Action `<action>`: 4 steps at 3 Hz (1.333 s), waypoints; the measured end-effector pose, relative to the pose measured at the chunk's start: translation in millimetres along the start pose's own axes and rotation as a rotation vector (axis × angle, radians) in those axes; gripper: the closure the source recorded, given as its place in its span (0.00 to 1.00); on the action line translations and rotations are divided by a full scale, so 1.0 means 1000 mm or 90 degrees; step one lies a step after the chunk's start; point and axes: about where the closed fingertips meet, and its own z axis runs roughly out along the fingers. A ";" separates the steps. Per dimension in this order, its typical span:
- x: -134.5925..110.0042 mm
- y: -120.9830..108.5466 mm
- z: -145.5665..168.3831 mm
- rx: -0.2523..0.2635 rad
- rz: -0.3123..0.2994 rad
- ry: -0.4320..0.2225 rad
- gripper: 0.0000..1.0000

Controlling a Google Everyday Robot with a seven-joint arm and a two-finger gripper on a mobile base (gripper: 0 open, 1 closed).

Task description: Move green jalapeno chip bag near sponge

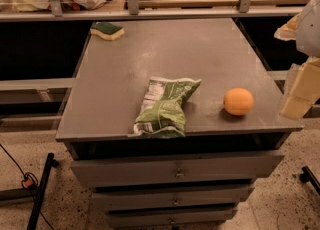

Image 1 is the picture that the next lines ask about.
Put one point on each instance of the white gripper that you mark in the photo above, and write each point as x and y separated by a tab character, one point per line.
309	30

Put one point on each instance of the green jalapeno chip bag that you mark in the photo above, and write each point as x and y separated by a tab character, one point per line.
161	114

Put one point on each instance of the green and yellow sponge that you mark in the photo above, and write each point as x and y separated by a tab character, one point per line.
106	31

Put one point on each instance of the orange fruit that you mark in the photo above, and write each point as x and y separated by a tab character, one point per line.
238	101

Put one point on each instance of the black stand leg right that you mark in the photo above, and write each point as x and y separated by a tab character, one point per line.
308	176

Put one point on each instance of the black stand leg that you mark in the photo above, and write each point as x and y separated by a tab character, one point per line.
32	188
308	176

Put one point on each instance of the top grey drawer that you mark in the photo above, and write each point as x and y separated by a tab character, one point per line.
176	168

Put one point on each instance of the grey drawer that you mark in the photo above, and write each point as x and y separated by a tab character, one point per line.
170	217
176	168
173	197

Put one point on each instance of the grey drawer cabinet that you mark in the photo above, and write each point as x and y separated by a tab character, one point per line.
113	78

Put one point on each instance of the middle grey drawer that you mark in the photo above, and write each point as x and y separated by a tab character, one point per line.
173	197

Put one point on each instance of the bottom grey drawer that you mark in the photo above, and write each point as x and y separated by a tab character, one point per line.
170	217

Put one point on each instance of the black stand leg left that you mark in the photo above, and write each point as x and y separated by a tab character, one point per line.
32	188

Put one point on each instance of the grey metal rail frame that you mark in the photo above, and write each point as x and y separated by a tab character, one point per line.
117	10

